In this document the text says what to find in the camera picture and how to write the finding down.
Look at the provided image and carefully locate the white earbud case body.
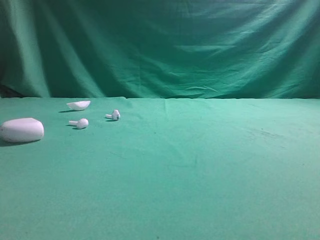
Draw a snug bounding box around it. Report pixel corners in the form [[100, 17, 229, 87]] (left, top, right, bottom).
[[0, 117, 45, 143]]

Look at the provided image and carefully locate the green backdrop cloth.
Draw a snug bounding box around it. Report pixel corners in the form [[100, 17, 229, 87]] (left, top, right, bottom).
[[0, 0, 320, 99]]

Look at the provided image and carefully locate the green table cloth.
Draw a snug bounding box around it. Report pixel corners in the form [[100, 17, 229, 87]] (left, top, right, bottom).
[[0, 97, 320, 240]]

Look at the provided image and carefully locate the white bluetooth earbud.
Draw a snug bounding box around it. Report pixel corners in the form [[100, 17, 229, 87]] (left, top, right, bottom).
[[104, 109, 121, 121]]

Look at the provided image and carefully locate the white earbud case lid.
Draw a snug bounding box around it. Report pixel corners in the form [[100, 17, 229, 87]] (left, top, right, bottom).
[[66, 100, 91, 111]]

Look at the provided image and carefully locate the white earbud near case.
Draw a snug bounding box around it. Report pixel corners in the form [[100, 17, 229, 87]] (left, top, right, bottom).
[[68, 118, 89, 129]]

